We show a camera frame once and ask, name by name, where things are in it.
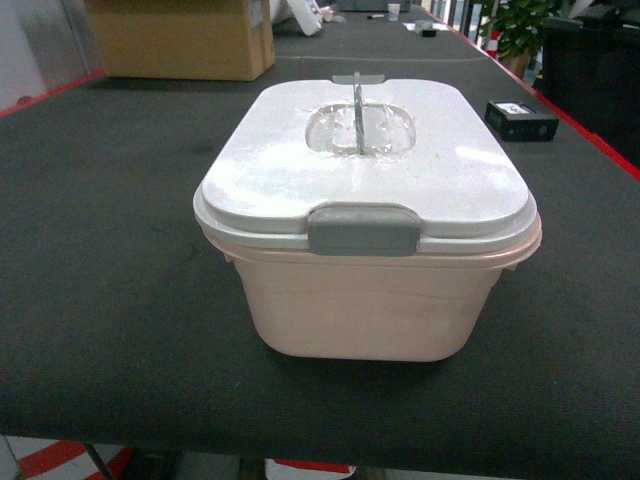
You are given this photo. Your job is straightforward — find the white box lid grey latches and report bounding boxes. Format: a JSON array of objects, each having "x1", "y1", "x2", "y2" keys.
[{"x1": 193, "y1": 79, "x2": 541, "y2": 256}]

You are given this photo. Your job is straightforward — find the pink plastic box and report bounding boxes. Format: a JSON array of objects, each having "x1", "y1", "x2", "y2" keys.
[{"x1": 210, "y1": 219, "x2": 542, "y2": 362}]

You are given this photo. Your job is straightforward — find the cardboard box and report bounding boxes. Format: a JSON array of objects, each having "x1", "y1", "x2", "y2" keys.
[{"x1": 85, "y1": 1, "x2": 275, "y2": 81}]

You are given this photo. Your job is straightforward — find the black cloth table cover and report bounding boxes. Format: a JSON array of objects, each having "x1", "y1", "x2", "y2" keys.
[{"x1": 0, "y1": 9, "x2": 640, "y2": 466}]

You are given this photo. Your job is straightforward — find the white power strip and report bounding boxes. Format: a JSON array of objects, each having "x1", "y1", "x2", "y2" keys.
[{"x1": 286, "y1": 0, "x2": 323, "y2": 37}]

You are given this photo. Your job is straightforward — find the small black device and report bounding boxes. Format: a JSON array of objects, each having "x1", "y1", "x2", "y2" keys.
[{"x1": 484, "y1": 101, "x2": 559, "y2": 142}]

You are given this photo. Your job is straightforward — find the white paper cup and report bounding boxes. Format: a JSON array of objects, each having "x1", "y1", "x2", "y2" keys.
[{"x1": 387, "y1": 3, "x2": 401, "y2": 21}]

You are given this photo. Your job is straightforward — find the green potted plant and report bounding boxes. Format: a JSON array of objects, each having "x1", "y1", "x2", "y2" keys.
[{"x1": 479, "y1": 0, "x2": 563, "y2": 79}]

